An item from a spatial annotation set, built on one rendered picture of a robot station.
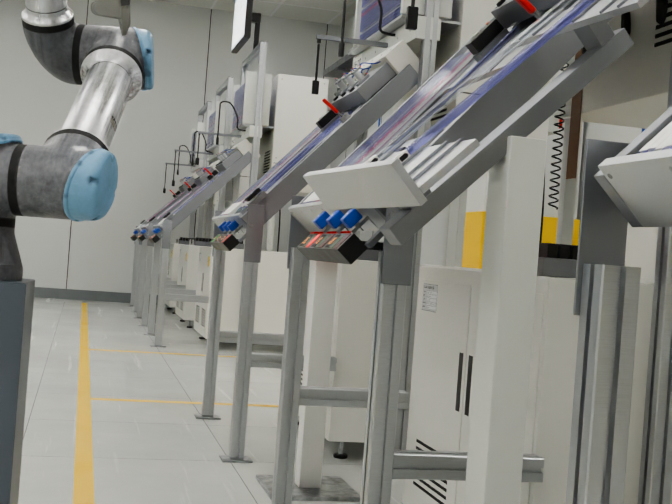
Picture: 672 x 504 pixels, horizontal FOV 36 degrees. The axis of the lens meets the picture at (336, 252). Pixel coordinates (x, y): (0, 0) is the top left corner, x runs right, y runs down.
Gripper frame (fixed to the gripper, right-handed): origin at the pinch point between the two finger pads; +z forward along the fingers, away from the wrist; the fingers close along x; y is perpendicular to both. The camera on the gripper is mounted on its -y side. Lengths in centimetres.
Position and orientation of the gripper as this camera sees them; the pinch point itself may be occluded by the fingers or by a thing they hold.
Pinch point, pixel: (127, 27)
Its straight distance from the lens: 182.1
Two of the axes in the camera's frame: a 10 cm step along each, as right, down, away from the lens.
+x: 3.3, 2.0, -9.2
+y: -9.4, 1.6, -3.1
